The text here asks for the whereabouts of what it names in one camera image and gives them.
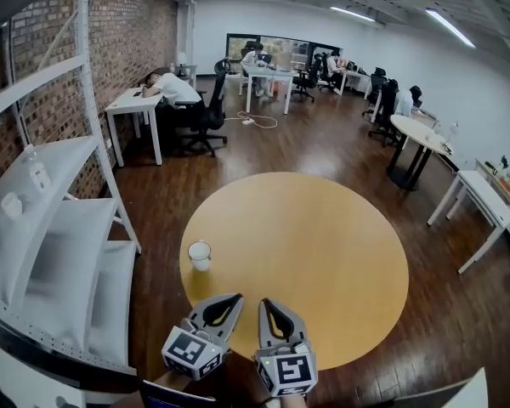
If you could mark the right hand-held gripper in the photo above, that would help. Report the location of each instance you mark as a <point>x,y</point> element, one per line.
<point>289,372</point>

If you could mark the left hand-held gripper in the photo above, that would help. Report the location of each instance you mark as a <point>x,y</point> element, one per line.
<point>189,351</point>

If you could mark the person's right forearm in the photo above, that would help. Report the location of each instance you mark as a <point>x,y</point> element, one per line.
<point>295,403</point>

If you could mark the person's left forearm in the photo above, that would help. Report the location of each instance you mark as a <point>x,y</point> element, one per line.
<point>174,381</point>

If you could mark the round wooden table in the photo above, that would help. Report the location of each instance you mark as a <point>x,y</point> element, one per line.
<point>306,262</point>

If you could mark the white metal shelving unit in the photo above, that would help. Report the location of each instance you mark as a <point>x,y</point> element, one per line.
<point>68,262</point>

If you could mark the white rectangular table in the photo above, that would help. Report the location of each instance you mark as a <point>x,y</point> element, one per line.
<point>459,391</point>

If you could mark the white flat board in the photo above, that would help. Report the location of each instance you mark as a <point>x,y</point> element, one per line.
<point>30,381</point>

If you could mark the black office chair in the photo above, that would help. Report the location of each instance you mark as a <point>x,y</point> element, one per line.
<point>384,113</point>
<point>376,83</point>
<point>212,113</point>
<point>308,79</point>

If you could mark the clear plastic bottle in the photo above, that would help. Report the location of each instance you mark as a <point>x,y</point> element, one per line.
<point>37,172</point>

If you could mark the white rectangular desk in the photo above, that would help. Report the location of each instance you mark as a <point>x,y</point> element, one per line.
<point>357,75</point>
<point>132,102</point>
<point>268,74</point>
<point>484,196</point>

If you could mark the small white cup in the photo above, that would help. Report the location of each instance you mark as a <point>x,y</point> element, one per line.
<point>11,205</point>

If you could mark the round white table black legs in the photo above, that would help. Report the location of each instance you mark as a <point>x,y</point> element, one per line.
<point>412,130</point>

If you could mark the small white side desk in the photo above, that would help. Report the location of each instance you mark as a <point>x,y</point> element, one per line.
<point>189,69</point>

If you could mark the wooden side table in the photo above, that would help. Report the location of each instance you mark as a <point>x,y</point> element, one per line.
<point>499,185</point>

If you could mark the white desk lamp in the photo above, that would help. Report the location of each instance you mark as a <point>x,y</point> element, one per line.
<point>453,130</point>

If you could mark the black framed window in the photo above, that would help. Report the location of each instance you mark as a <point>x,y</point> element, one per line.
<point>238,47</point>

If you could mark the small green potted plant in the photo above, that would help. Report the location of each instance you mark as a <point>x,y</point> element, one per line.
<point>504,162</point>

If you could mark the ceiling strip light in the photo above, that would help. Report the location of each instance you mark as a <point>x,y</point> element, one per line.
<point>450,28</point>
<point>353,14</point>

